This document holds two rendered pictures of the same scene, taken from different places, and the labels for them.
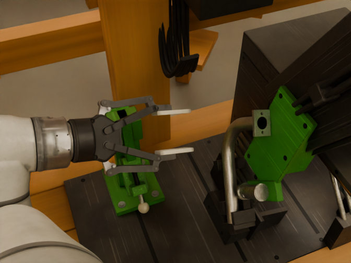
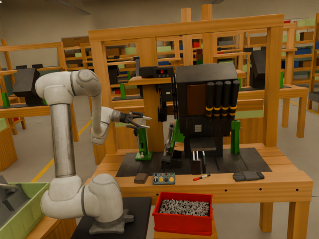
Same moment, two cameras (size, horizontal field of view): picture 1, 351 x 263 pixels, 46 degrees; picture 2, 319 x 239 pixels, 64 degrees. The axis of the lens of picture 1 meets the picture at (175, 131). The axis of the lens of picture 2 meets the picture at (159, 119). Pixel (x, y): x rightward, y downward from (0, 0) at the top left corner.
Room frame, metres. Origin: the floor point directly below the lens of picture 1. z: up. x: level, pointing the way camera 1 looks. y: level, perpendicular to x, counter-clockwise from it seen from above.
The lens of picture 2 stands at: (-1.06, -0.90, 1.78)
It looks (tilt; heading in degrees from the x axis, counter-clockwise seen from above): 16 degrees down; 27
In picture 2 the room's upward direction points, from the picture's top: 5 degrees counter-clockwise
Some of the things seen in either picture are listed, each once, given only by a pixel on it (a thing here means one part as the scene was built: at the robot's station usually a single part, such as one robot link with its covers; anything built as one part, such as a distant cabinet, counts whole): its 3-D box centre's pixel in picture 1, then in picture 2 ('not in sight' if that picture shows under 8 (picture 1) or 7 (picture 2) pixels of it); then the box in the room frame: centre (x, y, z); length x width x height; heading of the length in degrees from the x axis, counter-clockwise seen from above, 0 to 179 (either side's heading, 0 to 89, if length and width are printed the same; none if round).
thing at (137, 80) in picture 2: not in sight; (185, 77); (0.89, -0.19, 1.52); 0.90 x 0.25 x 0.04; 111
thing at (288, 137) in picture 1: (289, 138); (179, 131); (0.56, -0.24, 1.17); 0.13 x 0.12 x 0.20; 111
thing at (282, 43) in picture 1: (300, 91); (201, 133); (0.82, -0.34, 1.07); 0.30 x 0.18 x 0.34; 111
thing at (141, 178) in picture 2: not in sight; (141, 178); (0.27, -0.06, 0.91); 0.10 x 0.08 x 0.03; 11
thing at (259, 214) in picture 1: (247, 193); (175, 160); (0.59, -0.19, 0.92); 0.22 x 0.11 x 0.11; 21
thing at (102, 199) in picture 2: not in sight; (104, 195); (-0.17, -0.10, 1.06); 0.18 x 0.16 x 0.22; 122
